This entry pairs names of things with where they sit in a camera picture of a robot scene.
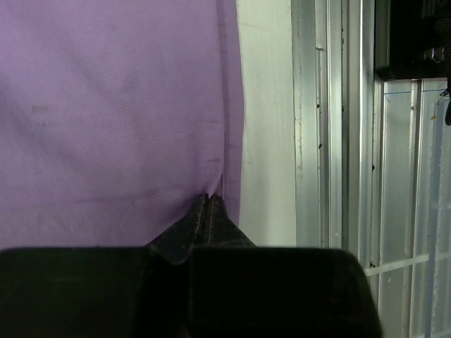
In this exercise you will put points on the aluminium rail frame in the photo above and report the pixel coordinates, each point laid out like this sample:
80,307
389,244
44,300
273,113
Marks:
372,158

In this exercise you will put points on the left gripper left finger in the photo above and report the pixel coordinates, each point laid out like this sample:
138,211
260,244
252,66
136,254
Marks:
136,291

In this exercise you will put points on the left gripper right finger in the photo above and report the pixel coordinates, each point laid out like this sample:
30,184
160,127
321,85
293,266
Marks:
237,289

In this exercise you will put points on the purple trousers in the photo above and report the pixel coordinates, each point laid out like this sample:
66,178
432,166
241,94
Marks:
115,117

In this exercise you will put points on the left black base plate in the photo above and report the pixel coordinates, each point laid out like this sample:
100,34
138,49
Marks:
412,40

